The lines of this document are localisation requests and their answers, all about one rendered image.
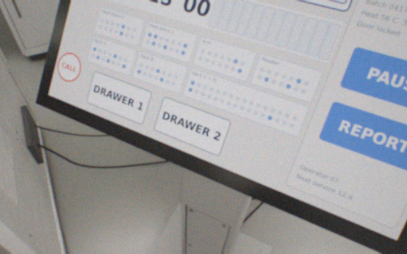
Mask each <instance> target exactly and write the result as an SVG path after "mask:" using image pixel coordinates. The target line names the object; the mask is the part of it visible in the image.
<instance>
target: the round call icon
mask: <svg viewBox="0 0 407 254"><path fill-rule="evenodd" d="M84 59H85V56H81V55H79V54H76V53H74V52H70V51H68V50H65V49H62V48H61V49H60V52H59V58H58V61H57V67H56V70H55V73H54V78H56V79H59V80H62V81H64V82H66V83H70V84H72V85H75V86H76V87H77V86H78V82H79V78H80V74H81V70H82V66H83V62H84Z"/></svg>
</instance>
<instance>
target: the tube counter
mask: <svg viewBox="0 0 407 254"><path fill-rule="evenodd" d="M177 20H179V21H182V22H186V23H189V24H194V25H197V26H201V27H204V28H208V29H212V30H216V31H218V32H221V33H223V34H227V35H231V36H235V37H238V38H242V39H245V40H250V41H253V42H257V43H260V44H264V45H267V46H271V47H275V48H278V49H279V50H284V51H287V52H291V53H294V54H298V55H301V56H306V57H309V58H313V59H316V60H320V61H323V62H328V63H329V62H330V59H331V57H332V54H333V51H334V49H335V46H336V43H337V41H338V38H339V35H340V33H341V31H342V28H343V25H344V23H342V22H337V21H333V20H331V19H328V18H324V17H320V16H316V15H311V14H308V13H302V12H299V11H294V10H291V9H285V8H282V7H277V5H272V4H268V3H263V2H259V1H255V0H183V1H182V5H181V8H180V12H179V15H178V19H177Z"/></svg>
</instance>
